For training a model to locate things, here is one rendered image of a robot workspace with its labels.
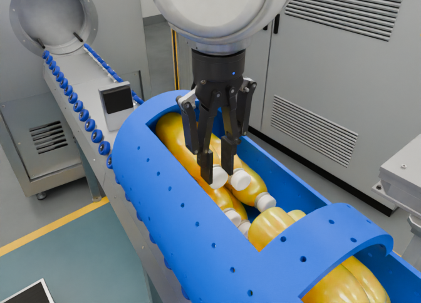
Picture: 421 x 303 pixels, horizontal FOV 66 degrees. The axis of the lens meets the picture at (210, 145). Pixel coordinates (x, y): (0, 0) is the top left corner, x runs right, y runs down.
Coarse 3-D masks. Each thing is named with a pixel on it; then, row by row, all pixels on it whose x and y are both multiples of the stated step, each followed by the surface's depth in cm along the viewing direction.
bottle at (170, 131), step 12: (168, 120) 67; (180, 120) 67; (156, 132) 70; (168, 132) 66; (180, 132) 64; (168, 144) 66; (180, 144) 63; (180, 156) 62; (192, 156) 60; (216, 156) 61; (192, 168) 60; (204, 180) 59
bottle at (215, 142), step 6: (210, 138) 69; (216, 138) 70; (210, 144) 68; (216, 144) 68; (216, 150) 66; (234, 156) 66; (234, 162) 64; (240, 162) 66; (234, 168) 64; (240, 168) 64; (228, 180) 64
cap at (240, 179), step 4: (236, 172) 63; (240, 172) 63; (244, 172) 63; (232, 176) 63; (236, 176) 63; (240, 176) 62; (244, 176) 62; (248, 176) 63; (232, 180) 63; (236, 180) 62; (240, 180) 62; (244, 180) 63; (248, 180) 64; (232, 184) 63; (236, 184) 62; (240, 184) 63; (244, 184) 64; (248, 184) 64; (236, 188) 63; (240, 188) 64; (244, 188) 64
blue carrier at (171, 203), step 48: (144, 144) 59; (240, 144) 76; (144, 192) 56; (192, 192) 48; (288, 192) 66; (192, 240) 46; (240, 240) 41; (288, 240) 39; (336, 240) 38; (384, 240) 43; (192, 288) 46; (240, 288) 39; (288, 288) 35; (384, 288) 52
